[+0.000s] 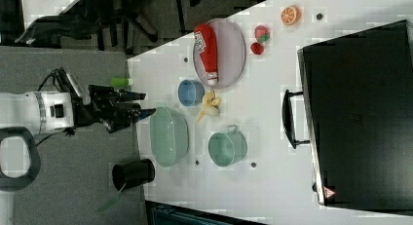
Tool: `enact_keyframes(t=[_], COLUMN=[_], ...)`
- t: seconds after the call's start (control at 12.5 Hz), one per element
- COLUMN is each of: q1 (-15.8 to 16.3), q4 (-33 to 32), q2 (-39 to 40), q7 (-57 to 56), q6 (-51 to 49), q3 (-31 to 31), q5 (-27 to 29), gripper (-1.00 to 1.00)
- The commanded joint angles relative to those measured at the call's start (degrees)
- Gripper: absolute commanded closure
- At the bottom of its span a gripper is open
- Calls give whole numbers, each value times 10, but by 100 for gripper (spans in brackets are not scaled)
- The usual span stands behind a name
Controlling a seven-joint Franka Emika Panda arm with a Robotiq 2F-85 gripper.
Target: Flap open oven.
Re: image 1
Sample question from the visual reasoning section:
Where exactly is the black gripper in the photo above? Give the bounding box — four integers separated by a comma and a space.
74, 85, 156, 133

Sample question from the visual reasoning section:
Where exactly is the black oven door handle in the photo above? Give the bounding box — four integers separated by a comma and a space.
282, 90, 310, 149

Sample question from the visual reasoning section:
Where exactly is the black toaster oven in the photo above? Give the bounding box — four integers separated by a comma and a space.
297, 19, 413, 215

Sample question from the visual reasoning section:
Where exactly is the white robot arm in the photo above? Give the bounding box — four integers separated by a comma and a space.
1, 85, 156, 135

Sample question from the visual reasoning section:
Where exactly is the green marker tube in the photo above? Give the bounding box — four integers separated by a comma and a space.
110, 77, 133, 88

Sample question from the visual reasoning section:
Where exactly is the green perforated colander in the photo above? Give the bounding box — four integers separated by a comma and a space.
150, 107, 189, 168

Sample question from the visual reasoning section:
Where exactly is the blue bowl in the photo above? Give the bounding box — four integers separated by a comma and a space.
177, 80, 205, 106

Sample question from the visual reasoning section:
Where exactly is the black cylinder cup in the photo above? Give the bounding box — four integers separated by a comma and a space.
112, 159, 155, 192

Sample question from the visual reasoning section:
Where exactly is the yellow toy banana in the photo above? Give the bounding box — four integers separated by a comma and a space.
196, 90, 222, 122

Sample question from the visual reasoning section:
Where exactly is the black office chair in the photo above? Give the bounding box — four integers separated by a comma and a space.
15, 0, 158, 53

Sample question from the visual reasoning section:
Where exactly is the red ketchup bottle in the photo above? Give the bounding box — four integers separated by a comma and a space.
194, 23, 218, 85

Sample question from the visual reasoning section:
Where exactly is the grey round plate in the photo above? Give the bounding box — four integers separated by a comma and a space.
193, 19, 246, 90

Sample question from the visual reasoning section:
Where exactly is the small red ball toy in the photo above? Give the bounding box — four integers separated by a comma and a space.
250, 42, 264, 56

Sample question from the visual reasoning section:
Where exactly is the red green strawberry toy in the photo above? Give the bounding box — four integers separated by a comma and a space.
254, 25, 270, 43

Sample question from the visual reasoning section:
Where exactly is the orange slice toy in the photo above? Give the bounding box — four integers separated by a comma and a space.
281, 6, 301, 25

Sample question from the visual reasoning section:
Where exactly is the green cup with handle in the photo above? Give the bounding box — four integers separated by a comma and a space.
207, 125, 247, 168

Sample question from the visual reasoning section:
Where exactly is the dark blue frame rail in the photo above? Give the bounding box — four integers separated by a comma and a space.
145, 200, 264, 225

